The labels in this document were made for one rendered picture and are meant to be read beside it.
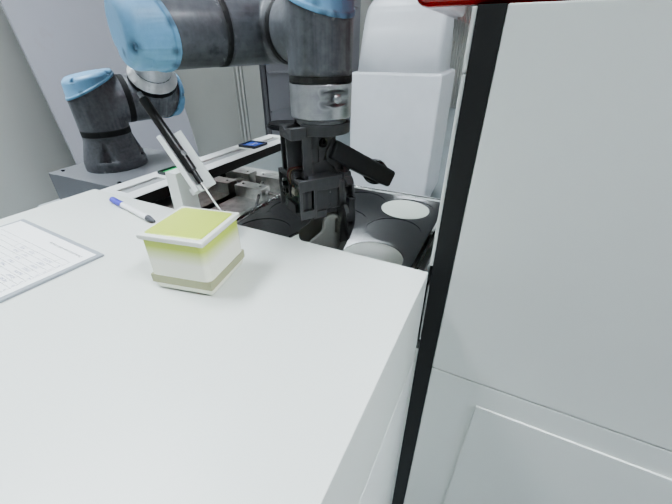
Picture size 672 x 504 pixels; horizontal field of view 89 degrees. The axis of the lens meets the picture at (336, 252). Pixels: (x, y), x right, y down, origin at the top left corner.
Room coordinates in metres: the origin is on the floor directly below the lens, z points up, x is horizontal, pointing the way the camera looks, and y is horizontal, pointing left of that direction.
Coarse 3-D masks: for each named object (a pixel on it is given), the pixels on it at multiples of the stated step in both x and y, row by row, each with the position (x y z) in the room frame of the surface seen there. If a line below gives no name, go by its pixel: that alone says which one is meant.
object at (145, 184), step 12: (276, 144) 0.98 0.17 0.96; (204, 156) 0.85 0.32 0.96; (216, 156) 0.85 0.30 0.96; (228, 156) 0.86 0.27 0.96; (240, 156) 0.85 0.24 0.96; (132, 180) 0.67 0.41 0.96; (144, 180) 0.67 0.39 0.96; (156, 180) 0.68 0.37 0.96; (120, 192) 0.60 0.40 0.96; (132, 192) 0.60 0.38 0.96; (144, 192) 0.60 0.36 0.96
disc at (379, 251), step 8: (352, 248) 0.50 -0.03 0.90; (360, 248) 0.50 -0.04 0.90; (368, 248) 0.50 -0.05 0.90; (376, 248) 0.50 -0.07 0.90; (384, 248) 0.50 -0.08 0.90; (392, 248) 0.50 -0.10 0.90; (368, 256) 0.47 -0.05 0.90; (376, 256) 0.47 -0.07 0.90; (384, 256) 0.47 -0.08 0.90; (392, 256) 0.47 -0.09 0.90; (400, 256) 0.47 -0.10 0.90; (400, 264) 0.45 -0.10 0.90
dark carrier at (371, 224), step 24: (360, 192) 0.76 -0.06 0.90; (264, 216) 0.63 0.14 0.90; (288, 216) 0.63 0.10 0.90; (360, 216) 0.63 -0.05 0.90; (384, 216) 0.63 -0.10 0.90; (432, 216) 0.63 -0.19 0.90; (360, 240) 0.53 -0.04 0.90; (384, 240) 0.53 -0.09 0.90; (408, 240) 0.53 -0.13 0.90; (408, 264) 0.45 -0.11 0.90
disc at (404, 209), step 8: (400, 200) 0.71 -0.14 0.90; (384, 208) 0.66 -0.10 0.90; (392, 208) 0.66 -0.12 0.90; (400, 208) 0.67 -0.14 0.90; (408, 208) 0.67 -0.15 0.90; (416, 208) 0.67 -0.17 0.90; (424, 208) 0.67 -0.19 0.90; (392, 216) 0.63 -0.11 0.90; (400, 216) 0.63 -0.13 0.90; (408, 216) 0.63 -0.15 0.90; (416, 216) 0.63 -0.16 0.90; (424, 216) 0.63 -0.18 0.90
